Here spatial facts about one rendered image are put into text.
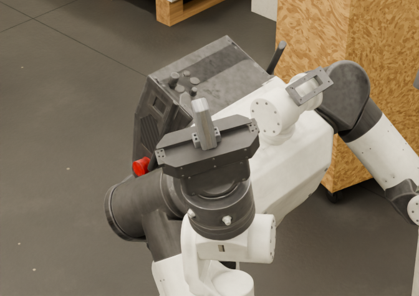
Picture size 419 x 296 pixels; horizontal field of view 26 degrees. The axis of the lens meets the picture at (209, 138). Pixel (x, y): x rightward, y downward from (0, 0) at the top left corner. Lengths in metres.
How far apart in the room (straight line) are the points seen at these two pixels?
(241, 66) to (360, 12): 1.50
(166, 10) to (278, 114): 3.33
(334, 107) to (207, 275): 0.50
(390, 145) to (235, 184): 0.64
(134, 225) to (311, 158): 0.33
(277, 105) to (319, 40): 1.83
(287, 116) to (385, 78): 1.90
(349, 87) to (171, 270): 0.50
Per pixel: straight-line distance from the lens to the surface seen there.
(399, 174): 1.71
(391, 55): 3.26
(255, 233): 1.19
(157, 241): 1.39
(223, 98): 1.54
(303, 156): 1.53
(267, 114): 1.42
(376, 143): 1.69
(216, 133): 1.06
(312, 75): 1.46
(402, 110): 3.45
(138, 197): 1.40
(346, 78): 1.65
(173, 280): 1.39
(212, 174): 1.08
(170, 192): 1.35
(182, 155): 1.06
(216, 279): 1.28
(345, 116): 1.64
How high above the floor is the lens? 2.20
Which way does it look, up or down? 35 degrees down
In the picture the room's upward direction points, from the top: straight up
